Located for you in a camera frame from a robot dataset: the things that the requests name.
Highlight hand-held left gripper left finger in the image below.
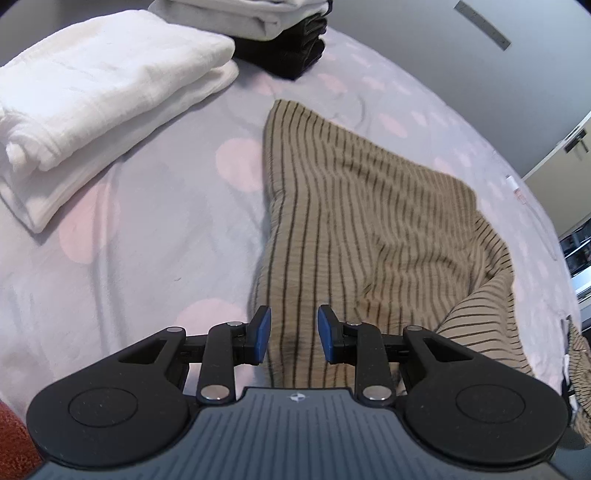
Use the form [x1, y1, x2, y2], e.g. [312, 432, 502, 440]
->
[115, 305, 272, 408]

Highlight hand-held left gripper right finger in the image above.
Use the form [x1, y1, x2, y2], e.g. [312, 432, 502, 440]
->
[318, 305, 478, 408]

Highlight brown striped pants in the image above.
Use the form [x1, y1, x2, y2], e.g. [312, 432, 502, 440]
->
[249, 99, 536, 393]

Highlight grey pink-dotted bed sheet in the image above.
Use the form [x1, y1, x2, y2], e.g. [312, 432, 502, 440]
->
[0, 14, 585, 416]

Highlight brown striped shirt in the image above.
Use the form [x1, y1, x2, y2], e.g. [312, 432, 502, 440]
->
[561, 316, 591, 435]

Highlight orange fleece clothing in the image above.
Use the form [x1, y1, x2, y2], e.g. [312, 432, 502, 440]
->
[0, 399, 40, 480]

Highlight beige door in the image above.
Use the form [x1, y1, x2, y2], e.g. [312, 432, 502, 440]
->
[522, 111, 591, 241]

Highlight black folded ribbed garment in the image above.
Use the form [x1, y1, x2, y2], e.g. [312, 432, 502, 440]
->
[233, 11, 329, 82]

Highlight white folded garment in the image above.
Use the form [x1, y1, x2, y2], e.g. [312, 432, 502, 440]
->
[0, 9, 241, 234]

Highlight light grey folded garment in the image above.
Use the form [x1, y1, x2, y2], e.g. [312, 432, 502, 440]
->
[148, 0, 334, 40]

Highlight grey wall plate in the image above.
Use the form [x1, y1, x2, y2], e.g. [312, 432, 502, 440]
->
[454, 0, 512, 51]

